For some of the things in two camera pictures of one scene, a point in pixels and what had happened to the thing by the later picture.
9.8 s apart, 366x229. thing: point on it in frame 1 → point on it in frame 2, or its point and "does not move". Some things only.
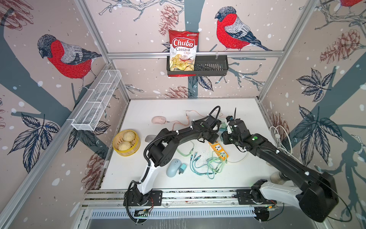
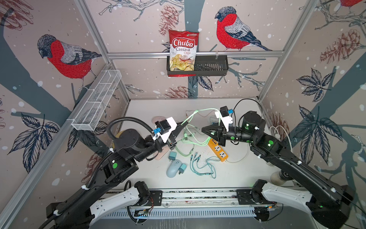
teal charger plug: [183, 167] does not move
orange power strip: [220, 151] does not move
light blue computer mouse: [173, 167] does not move
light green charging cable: [217, 161] → [203, 143]
